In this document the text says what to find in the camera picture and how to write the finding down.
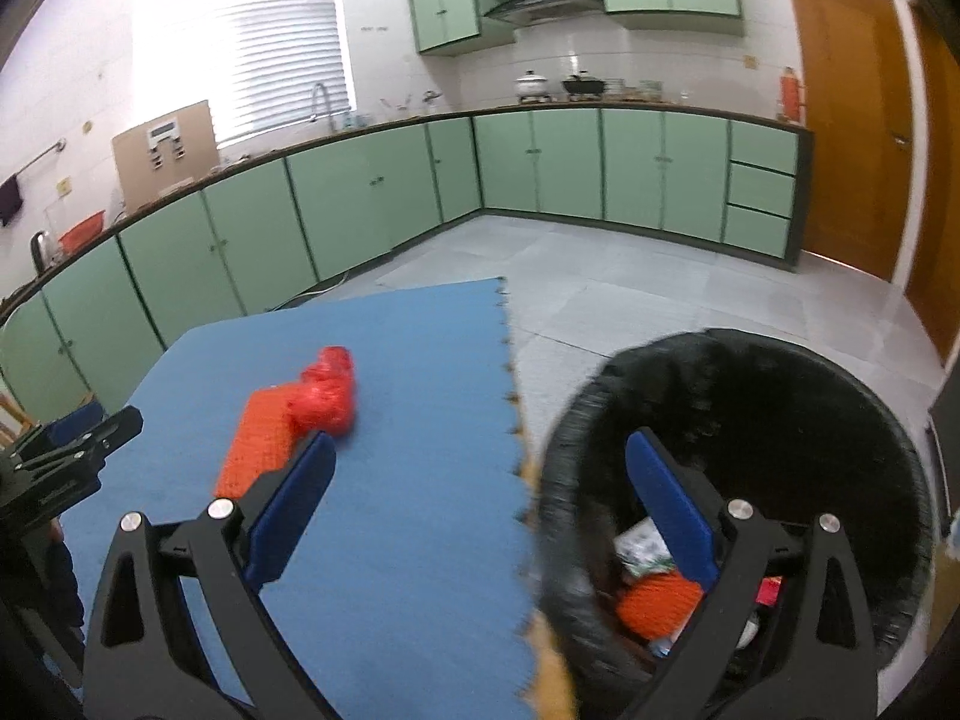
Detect wooden chair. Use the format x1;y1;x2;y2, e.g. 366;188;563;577
0;388;35;436

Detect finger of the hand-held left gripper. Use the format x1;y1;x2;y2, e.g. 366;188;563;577
11;400;107;452
15;406;143;470

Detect red plastic bag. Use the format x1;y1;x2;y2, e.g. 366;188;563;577
285;345;357;440

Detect large orange foam net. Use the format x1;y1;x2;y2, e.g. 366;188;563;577
615;570;706;638

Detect black lined trash bin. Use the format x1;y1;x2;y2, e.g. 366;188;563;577
529;328;938;720

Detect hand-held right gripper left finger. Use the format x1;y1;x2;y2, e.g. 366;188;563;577
81;431;338;720

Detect wooden door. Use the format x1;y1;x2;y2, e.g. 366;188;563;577
781;0;912;282
904;0;960;368

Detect small orange foam net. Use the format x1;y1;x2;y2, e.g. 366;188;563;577
212;386;308;500

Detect red plastic basin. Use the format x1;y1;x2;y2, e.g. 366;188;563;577
58;211;106;252

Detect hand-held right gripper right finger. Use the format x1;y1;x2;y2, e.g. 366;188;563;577
600;427;880;720

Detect green kitchen base cabinets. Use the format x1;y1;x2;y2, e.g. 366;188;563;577
0;106;815;406

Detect blue table mat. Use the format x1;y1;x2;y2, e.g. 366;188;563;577
45;277;533;720

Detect range hood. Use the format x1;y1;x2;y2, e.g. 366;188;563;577
482;0;605;25

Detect white window blind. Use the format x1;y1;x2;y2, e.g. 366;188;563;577
133;0;353;151

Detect steel towel rail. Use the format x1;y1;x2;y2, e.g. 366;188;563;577
15;139;67;181

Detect cardboard box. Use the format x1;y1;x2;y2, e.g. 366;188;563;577
112;100;220;212

